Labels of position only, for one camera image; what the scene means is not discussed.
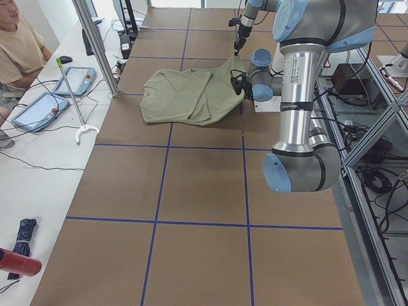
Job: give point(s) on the white camera mast pole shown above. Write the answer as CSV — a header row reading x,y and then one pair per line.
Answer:
x,y
277,70

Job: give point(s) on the near blue teach pendant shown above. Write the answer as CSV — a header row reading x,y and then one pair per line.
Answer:
x,y
40,113

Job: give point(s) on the silver reacher grabber stick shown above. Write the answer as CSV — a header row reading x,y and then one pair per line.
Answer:
x,y
84,127

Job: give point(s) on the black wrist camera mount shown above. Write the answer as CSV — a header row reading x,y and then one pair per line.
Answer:
x,y
238,81
233,22

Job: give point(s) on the aluminium frame rail structure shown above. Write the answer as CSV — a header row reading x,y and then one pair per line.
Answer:
x,y
364,104

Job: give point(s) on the black computer mouse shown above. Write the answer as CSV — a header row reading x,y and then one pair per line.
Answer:
x,y
64,59

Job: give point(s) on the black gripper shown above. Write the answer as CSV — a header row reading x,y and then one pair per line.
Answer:
x,y
241,33

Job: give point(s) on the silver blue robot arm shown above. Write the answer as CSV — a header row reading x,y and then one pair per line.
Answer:
x,y
304,159
248,19

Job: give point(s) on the person in beige shirt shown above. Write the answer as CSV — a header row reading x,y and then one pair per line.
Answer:
x,y
23,52

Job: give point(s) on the olive green long-sleeve shirt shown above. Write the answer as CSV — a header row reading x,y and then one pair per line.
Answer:
x,y
196,96

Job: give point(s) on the far blue teach pendant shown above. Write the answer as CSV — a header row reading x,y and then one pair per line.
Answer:
x,y
80,80

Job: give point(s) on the blue teach pendant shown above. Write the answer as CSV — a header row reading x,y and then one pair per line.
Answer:
x,y
80,80
40,113

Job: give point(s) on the red cylinder bottle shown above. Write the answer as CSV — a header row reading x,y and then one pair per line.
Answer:
x,y
19,264

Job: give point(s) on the folded dark blue umbrella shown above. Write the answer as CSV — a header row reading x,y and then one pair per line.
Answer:
x,y
24,236

